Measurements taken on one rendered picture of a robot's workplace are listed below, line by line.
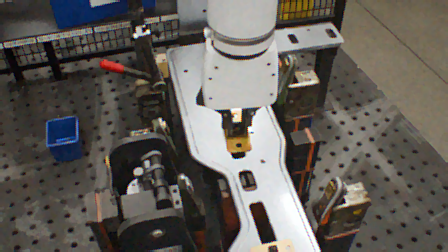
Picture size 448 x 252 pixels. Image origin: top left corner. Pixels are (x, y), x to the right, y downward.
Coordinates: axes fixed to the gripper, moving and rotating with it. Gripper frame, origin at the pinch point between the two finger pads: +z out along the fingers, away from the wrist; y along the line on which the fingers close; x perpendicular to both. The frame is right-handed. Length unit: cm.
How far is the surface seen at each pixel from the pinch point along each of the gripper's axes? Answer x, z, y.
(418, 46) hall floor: 170, 132, 145
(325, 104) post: 58, 60, 40
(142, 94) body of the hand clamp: 33.3, 25.6, -17.4
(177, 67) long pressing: 48, 31, -9
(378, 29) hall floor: 190, 132, 125
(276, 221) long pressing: -1.3, 29.7, 8.7
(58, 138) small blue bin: 52, 60, -49
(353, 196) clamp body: -0.1, 25.2, 24.2
